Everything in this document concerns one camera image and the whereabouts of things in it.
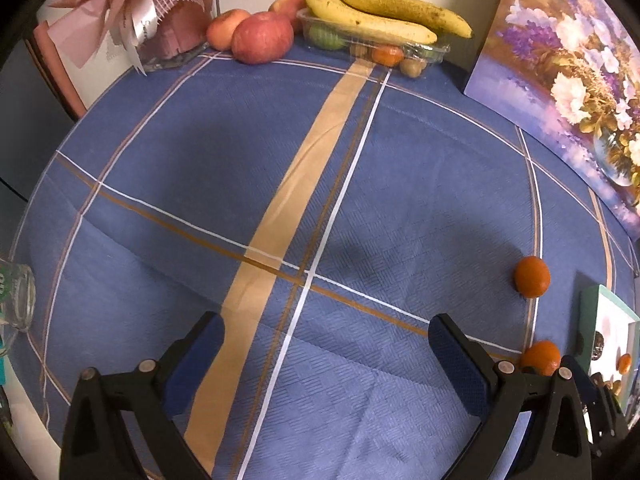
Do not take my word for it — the small red apple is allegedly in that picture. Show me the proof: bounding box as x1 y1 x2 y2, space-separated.
206 9 251 52
268 0 308 22

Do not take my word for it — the white teal cardboard box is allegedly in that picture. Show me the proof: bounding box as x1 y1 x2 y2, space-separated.
574 284 640 413

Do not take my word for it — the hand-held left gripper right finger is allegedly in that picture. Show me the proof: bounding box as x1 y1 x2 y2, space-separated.
428 313 593 480

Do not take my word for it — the glass vase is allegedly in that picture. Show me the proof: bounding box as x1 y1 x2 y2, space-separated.
134 0 220 73

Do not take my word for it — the large red apple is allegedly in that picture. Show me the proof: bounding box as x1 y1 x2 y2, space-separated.
231 11 295 66

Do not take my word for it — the reddish brown wooden panel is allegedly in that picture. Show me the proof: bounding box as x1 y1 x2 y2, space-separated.
22 22 88 121

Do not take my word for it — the spotted yellow banana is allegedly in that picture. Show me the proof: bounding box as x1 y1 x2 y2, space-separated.
332 0 473 39

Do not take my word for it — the clear plastic tray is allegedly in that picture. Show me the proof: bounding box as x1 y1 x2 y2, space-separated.
297 7 451 78

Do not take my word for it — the blue plaid tablecloth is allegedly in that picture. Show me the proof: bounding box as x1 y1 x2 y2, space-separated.
10 45 640 480

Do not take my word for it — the pale yellow banana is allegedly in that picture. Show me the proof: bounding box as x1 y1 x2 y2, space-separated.
305 0 439 45

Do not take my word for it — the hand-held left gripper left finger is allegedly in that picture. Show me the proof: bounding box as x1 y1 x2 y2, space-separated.
59 311 226 480

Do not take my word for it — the clear glass jar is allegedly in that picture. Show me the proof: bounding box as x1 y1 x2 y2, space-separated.
0 257 37 358

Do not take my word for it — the flower painting canvas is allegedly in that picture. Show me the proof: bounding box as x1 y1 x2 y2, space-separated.
462 0 640 241

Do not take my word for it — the green round fruit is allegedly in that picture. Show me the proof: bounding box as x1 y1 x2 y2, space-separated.
307 25 346 51

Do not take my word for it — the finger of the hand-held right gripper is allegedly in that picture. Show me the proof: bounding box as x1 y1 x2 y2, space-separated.
585 382 631 460
562 354 601 411

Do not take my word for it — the pink paper bouquet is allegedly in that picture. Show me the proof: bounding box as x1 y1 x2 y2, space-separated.
47 0 251 77

